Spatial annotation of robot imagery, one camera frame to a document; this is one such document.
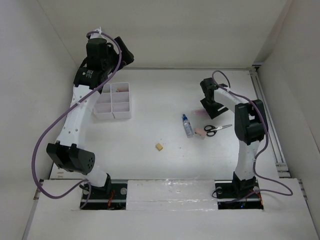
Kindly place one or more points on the pink stapler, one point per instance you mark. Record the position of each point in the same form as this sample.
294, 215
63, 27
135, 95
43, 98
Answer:
200, 133

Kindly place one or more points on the white compartment organizer tray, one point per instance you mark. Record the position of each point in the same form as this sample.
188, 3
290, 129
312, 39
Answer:
114, 105

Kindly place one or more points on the black handled scissors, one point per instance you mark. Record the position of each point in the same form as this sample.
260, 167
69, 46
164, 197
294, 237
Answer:
211, 130

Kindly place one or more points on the pink highlighter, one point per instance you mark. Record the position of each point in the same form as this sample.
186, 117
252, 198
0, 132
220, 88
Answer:
201, 112

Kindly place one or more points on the aluminium rail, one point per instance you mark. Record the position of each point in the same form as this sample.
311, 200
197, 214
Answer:
274, 144

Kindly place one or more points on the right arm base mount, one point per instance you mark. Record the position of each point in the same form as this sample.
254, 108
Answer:
229, 199

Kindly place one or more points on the small blue spray bottle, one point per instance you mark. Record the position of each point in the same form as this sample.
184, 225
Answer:
187, 126

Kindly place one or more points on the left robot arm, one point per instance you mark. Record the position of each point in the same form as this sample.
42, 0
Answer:
68, 152

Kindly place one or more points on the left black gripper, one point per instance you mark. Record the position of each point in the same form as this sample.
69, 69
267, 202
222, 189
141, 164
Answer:
127, 57

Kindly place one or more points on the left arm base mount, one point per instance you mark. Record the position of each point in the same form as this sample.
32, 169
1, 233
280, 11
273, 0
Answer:
115, 200

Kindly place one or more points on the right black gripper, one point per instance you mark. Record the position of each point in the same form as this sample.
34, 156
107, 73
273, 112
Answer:
213, 112

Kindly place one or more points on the yellow eraser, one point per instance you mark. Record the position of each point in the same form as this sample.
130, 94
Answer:
159, 147

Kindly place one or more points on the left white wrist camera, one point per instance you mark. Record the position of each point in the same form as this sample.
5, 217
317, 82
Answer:
97, 33

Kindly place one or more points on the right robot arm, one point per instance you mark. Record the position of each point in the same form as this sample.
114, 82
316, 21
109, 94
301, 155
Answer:
248, 128

